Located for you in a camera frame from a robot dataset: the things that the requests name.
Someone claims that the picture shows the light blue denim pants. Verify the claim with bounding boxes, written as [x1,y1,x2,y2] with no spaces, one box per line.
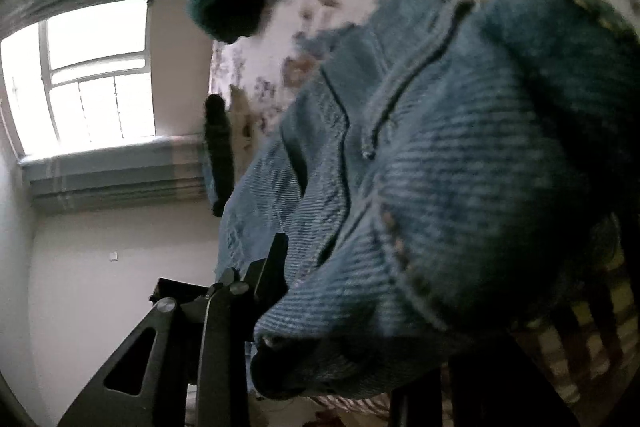
[218,0,639,400]

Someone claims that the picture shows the bright window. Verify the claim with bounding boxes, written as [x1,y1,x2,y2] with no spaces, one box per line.
[1,0,155,156]

